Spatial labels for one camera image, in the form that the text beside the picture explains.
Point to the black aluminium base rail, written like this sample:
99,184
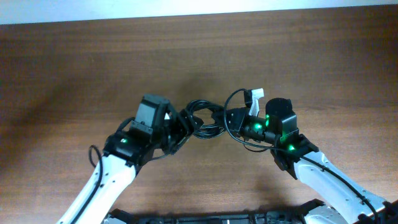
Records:
314,211

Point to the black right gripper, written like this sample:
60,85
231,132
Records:
236,123

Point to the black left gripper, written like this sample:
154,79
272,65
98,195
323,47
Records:
183,125

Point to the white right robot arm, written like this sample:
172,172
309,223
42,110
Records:
294,153

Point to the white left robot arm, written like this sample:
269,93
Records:
157,125

